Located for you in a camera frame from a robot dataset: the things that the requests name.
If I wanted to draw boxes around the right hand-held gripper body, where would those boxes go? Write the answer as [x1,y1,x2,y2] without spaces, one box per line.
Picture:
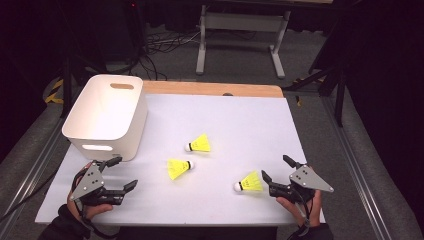
[268,164,335,205]

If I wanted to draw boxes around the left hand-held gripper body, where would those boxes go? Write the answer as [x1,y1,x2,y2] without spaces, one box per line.
[70,161,126,207]

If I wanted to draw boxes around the yellow plastic shuttlecock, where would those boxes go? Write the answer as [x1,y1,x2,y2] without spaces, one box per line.
[233,170,264,193]
[166,158,195,181]
[184,133,212,153]

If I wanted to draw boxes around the white plastic storage bin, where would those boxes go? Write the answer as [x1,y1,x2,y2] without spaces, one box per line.
[61,74,149,163]

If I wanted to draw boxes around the person's left hand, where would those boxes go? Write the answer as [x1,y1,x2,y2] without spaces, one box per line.
[66,191,115,222]

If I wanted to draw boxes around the person's right hand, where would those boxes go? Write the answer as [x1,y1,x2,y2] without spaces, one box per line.
[276,190,323,229]

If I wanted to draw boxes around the black stand with angled legs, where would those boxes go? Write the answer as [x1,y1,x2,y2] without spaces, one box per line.
[283,64,347,128]

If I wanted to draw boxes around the white table mat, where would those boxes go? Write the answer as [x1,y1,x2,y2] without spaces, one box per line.
[34,93,326,228]

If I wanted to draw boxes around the black tripod stand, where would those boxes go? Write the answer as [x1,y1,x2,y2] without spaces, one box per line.
[59,54,108,118]

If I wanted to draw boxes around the yellow and black floor tape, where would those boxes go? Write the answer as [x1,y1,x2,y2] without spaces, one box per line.
[44,78,65,104]

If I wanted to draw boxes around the white metal stand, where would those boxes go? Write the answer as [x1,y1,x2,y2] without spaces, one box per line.
[195,0,334,80]

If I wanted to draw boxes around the right hand-held gripper black cable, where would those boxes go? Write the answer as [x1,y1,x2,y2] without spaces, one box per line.
[292,188,315,238]

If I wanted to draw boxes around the hand-held gripper black cable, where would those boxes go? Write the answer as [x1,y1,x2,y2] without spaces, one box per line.
[74,199,118,240]
[292,188,315,238]

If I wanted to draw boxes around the left hand-held gripper black cable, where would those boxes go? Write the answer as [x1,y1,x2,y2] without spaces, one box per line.
[74,199,118,240]

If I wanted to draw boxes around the grey metal floor rail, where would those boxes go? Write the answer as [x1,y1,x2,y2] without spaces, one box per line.
[0,118,66,239]
[320,96,393,240]

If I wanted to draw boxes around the thin black floor cable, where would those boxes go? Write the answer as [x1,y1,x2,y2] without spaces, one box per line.
[0,169,59,224]

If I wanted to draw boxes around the bundle of black floor cables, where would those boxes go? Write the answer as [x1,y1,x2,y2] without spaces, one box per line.
[133,29,201,81]

